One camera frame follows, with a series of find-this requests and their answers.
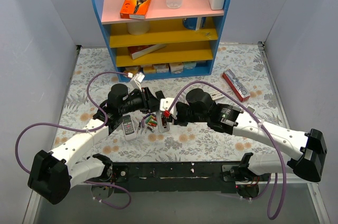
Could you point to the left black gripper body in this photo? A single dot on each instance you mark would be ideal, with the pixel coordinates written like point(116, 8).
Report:
point(149, 99)

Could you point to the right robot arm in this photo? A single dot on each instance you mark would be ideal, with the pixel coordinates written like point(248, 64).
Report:
point(301, 153)

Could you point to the red toothpaste box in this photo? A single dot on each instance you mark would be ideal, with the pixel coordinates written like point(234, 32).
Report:
point(237, 87)

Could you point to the white air conditioner remote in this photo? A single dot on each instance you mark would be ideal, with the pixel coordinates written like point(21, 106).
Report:
point(216, 95)

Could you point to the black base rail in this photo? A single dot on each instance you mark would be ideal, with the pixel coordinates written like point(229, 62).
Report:
point(224, 177)

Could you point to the blue wooden shelf unit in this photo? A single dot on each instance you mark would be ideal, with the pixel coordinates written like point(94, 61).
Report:
point(166, 27)

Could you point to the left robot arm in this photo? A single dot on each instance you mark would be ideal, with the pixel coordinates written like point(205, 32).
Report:
point(54, 173)

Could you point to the small white remote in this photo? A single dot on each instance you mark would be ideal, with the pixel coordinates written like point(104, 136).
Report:
point(162, 123)

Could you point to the grey white remote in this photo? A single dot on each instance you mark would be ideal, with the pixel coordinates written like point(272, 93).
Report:
point(128, 128)

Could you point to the pale green small box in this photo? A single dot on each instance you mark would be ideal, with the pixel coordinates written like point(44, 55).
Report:
point(189, 65)

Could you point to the yellow soap box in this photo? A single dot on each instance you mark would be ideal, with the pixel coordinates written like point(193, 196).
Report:
point(130, 73)

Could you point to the black slim remote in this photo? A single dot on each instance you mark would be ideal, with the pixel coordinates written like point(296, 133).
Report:
point(159, 95)

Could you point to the red white book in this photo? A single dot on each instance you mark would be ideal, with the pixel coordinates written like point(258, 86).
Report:
point(138, 51)

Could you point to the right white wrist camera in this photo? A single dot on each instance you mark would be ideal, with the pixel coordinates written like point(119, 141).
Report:
point(168, 108)

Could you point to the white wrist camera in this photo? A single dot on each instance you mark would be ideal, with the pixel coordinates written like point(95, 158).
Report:
point(168, 108)
point(136, 80)

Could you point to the pile of coloured batteries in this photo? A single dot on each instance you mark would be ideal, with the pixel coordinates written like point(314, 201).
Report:
point(149, 120)

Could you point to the orange razor box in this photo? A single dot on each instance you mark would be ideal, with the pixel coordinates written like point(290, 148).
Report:
point(135, 9)

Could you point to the blue white tin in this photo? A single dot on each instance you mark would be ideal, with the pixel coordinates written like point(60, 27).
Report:
point(194, 23)

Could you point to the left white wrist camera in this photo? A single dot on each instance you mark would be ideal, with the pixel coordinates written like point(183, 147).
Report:
point(136, 80)

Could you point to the white orange small box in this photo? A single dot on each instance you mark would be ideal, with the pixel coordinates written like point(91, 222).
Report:
point(161, 68)

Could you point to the floral table mat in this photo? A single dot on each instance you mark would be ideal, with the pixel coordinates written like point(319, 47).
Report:
point(93, 77)

